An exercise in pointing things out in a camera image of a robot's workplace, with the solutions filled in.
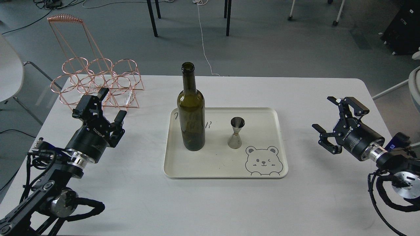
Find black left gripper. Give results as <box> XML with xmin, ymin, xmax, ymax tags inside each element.
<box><xmin>65</xmin><ymin>87</ymin><xmax>127</xmax><ymax>163</ymax></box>

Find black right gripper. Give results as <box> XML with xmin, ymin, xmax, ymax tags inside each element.
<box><xmin>312</xmin><ymin>96</ymin><xmax>385</xmax><ymax>161</ymax></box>

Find dark green wine bottle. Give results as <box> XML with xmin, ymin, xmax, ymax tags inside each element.
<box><xmin>177</xmin><ymin>62</ymin><xmax>205</xmax><ymax>151</ymax></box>

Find steel double jigger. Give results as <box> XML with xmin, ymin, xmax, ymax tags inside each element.
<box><xmin>228</xmin><ymin>117</ymin><xmax>245</xmax><ymax>149</ymax></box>

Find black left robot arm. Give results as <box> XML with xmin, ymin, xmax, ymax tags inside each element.
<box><xmin>1</xmin><ymin>87</ymin><xmax>127</xmax><ymax>236</ymax></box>

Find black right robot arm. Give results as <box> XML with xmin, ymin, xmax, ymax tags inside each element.
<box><xmin>312</xmin><ymin>96</ymin><xmax>420</xmax><ymax>236</ymax></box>

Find cream bear serving tray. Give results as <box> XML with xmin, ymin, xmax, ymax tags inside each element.
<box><xmin>163</xmin><ymin>108</ymin><xmax>289</xmax><ymax>179</ymax></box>

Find white chair right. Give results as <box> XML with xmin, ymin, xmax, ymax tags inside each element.
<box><xmin>372</xmin><ymin>48</ymin><xmax>420</xmax><ymax>113</ymax></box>

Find white rolling chair base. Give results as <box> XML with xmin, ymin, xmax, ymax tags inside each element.
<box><xmin>287</xmin><ymin>0</ymin><xmax>347</xmax><ymax>27</ymax></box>

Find black equipment box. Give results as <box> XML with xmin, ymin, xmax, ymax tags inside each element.
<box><xmin>381</xmin><ymin>0</ymin><xmax>420</xmax><ymax>55</ymax></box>

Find black table legs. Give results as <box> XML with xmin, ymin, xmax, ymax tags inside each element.
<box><xmin>146</xmin><ymin>0</ymin><xmax>232</xmax><ymax>37</ymax></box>

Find copper wire bottle rack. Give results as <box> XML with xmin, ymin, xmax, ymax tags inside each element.
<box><xmin>47</xmin><ymin>14</ymin><xmax>145</xmax><ymax>110</ymax></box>

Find black floor cables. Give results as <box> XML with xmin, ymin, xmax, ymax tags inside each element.
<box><xmin>0</xmin><ymin>0</ymin><xmax>86</xmax><ymax>35</ymax></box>

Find white floor cable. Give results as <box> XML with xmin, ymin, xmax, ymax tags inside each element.
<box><xmin>192</xmin><ymin>0</ymin><xmax>227</xmax><ymax>77</ymax></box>

